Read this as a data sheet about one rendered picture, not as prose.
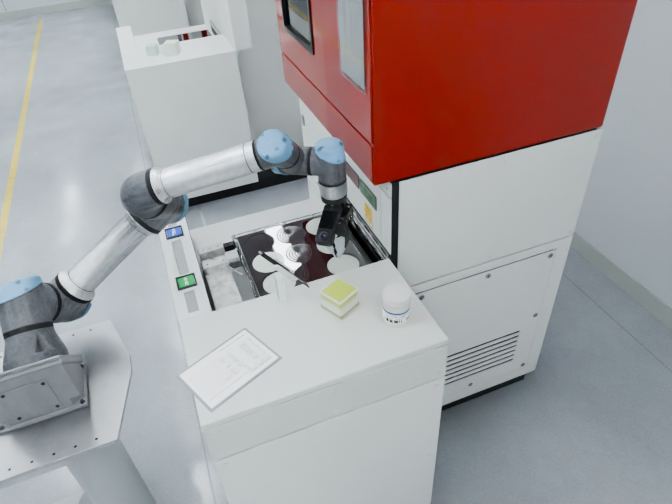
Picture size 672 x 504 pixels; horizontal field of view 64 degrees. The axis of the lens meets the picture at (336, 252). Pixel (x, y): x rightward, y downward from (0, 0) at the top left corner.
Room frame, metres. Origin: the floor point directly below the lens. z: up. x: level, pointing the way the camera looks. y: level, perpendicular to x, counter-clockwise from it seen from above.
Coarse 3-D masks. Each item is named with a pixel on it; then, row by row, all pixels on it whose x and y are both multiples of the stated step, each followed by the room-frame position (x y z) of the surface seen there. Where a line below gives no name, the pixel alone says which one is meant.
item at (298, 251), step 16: (288, 224) 1.49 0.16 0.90; (304, 224) 1.49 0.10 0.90; (240, 240) 1.42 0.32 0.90; (256, 240) 1.42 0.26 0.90; (272, 240) 1.41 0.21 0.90; (288, 240) 1.41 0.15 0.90; (304, 240) 1.40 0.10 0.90; (256, 256) 1.33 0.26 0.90; (288, 256) 1.32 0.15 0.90; (304, 256) 1.32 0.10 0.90; (320, 256) 1.31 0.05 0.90; (256, 272) 1.25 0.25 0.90; (272, 272) 1.25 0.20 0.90; (304, 272) 1.24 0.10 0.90; (320, 272) 1.23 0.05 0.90
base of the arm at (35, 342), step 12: (36, 324) 0.96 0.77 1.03; (48, 324) 0.98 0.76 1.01; (12, 336) 0.93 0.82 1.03; (24, 336) 0.93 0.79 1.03; (36, 336) 0.94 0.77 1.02; (48, 336) 0.95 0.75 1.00; (12, 348) 0.91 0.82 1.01; (24, 348) 0.90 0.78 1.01; (36, 348) 0.91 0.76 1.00; (48, 348) 0.92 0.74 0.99; (60, 348) 0.94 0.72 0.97; (12, 360) 0.88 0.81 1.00; (24, 360) 0.88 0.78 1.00; (36, 360) 0.88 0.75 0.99
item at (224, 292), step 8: (224, 256) 1.37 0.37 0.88; (224, 272) 1.29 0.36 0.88; (208, 280) 1.26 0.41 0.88; (216, 280) 1.25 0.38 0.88; (224, 280) 1.25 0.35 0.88; (232, 280) 1.25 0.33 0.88; (216, 288) 1.22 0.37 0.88; (224, 288) 1.21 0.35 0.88; (232, 288) 1.21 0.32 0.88; (216, 296) 1.18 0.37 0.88; (224, 296) 1.18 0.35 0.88; (232, 296) 1.18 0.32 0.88; (216, 304) 1.15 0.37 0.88; (224, 304) 1.14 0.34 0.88; (232, 304) 1.14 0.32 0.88
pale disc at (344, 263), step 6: (336, 258) 1.29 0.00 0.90; (342, 258) 1.29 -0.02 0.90; (348, 258) 1.29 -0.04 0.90; (354, 258) 1.29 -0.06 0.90; (330, 264) 1.27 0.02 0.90; (336, 264) 1.26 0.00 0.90; (342, 264) 1.26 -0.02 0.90; (348, 264) 1.26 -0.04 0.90; (354, 264) 1.26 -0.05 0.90; (330, 270) 1.24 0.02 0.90; (336, 270) 1.23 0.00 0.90; (342, 270) 1.23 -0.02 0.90
